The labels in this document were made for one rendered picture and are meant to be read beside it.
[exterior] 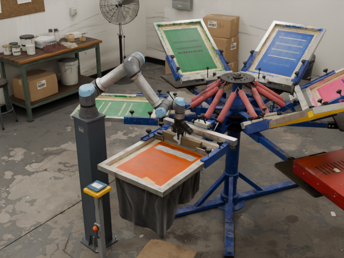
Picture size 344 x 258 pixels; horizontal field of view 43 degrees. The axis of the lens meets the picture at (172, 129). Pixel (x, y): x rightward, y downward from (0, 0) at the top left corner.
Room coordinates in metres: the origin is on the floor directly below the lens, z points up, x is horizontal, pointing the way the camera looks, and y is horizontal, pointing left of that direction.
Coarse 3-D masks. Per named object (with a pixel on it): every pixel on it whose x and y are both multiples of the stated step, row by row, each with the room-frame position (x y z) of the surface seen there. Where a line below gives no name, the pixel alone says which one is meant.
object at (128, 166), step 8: (160, 144) 3.09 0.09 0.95; (168, 144) 3.09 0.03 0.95; (144, 152) 2.96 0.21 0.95; (160, 152) 2.96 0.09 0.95; (128, 160) 2.83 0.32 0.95; (136, 160) 2.83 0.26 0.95; (120, 168) 2.71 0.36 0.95; (128, 168) 2.71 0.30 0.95; (136, 168) 2.71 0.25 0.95; (144, 168) 2.71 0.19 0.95
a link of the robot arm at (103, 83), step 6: (132, 54) 3.11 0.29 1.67; (138, 54) 3.13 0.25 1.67; (138, 60) 3.05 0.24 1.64; (144, 60) 3.15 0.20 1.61; (120, 66) 3.14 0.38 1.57; (114, 72) 3.14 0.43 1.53; (120, 72) 3.12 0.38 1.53; (102, 78) 3.18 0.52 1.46; (108, 78) 3.15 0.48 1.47; (114, 78) 3.14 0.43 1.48; (120, 78) 3.16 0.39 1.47; (96, 84) 3.16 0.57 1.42; (102, 84) 3.16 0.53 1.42; (108, 84) 3.16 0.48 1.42; (102, 90) 3.16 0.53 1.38
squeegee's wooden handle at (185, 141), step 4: (164, 132) 3.10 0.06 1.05; (168, 132) 3.09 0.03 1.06; (164, 136) 3.10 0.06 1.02; (168, 136) 3.08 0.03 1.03; (172, 136) 3.06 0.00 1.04; (168, 140) 3.08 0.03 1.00; (172, 140) 3.06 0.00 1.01; (184, 140) 2.99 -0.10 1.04; (188, 140) 2.97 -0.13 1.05; (192, 140) 2.95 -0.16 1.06; (196, 140) 2.95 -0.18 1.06; (180, 144) 3.01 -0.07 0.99; (184, 144) 2.99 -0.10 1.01; (188, 144) 2.96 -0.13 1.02; (192, 144) 2.94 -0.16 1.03; (196, 144) 2.92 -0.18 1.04; (200, 144) 2.91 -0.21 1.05; (192, 148) 2.94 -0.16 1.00; (196, 148) 2.92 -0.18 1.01
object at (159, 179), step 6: (180, 150) 2.99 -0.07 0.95; (186, 150) 2.99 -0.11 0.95; (174, 156) 2.90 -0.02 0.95; (198, 156) 2.90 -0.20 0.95; (186, 162) 2.80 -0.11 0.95; (192, 162) 2.80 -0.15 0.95; (180, 168) 2.71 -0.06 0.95; (144, 174) 2.64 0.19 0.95; (150, 174) 2.64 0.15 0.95; (156, 174) 2.64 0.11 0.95; (168, 174) 2.64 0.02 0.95; (174, 174) 2.64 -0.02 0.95; (156, 180) 2.56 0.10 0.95; (162, 180) 2.56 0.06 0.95; (168, 180) 2.56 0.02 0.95
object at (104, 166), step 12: (144, 144) 3.06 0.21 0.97; (204, 144) 3.06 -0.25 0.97; (216, 144) 3.02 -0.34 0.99; (120, 156) 2.84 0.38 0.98; (108, 168) 2.65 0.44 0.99; (192, 168) 2.66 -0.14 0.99; (132, 180) 2.51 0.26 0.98; (180, 180) 2.51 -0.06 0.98; (156, 192) 2.39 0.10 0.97; (168, 192) 2.41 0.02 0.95
